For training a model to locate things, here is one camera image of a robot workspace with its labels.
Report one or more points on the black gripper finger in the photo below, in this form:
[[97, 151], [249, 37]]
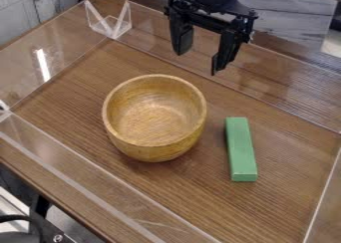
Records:
[[228, 49], [181, 33]]

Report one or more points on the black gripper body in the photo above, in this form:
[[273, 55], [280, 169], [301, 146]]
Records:
[[216, 15]]

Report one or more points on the green rectangular block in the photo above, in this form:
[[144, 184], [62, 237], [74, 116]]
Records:
[[240, 150]]

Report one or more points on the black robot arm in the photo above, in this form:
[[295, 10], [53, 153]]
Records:
[[225, 17]]

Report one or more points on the brown wooden bowl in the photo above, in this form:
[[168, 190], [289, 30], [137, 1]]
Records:
[[154, 115]]

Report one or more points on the clear acrylic tray walls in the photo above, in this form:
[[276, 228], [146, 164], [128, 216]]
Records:
[[57, 75]]

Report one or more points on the black metal table leg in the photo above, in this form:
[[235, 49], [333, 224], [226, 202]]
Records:
[[49, 231]]

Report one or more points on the clear acrylic corner bracket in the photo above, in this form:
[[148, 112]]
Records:
[[110, 26]]

